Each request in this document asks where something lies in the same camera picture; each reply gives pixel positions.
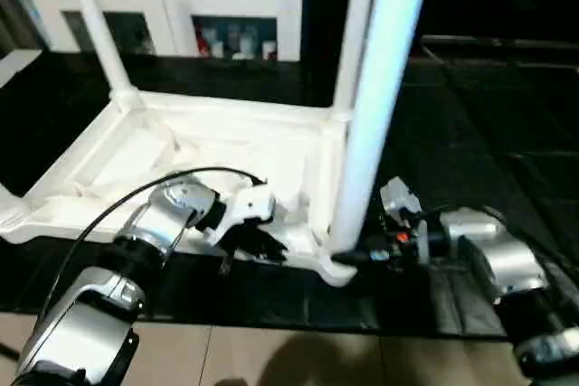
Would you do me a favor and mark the white plastic table top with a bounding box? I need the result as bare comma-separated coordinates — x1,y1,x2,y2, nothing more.
0,88,358,287

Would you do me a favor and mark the white plastic table leg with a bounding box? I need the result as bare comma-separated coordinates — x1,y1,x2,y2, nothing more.
0,185,24,229
56,0,141,111
330,0,383,125
330,0,437,256

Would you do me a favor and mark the black work mat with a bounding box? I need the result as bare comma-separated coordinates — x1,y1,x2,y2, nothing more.
0,47,579,337

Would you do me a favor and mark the dark low furniture silver edge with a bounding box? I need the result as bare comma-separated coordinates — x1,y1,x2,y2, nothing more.
421,35,579,66

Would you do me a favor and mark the white cabinet with glass doors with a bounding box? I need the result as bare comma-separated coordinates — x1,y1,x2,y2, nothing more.
23,0,307,61

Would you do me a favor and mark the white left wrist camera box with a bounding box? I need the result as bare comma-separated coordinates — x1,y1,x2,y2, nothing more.
213,183,277,247

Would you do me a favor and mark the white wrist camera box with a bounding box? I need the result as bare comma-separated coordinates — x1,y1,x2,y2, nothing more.
380,178,424,222
213,183,277,247

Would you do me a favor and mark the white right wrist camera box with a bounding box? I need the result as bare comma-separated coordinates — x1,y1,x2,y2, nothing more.
380,178,424,222

